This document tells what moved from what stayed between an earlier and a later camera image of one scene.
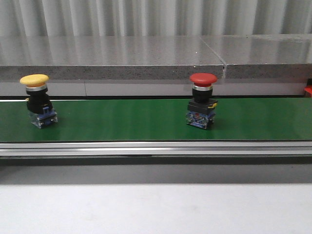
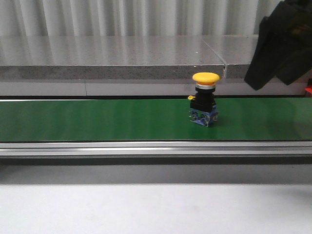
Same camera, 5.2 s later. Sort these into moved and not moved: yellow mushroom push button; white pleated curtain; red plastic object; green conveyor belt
Moved: yellow mushroom push button
Not moved: red plastic object; white pleated curtain; green conveyor belt
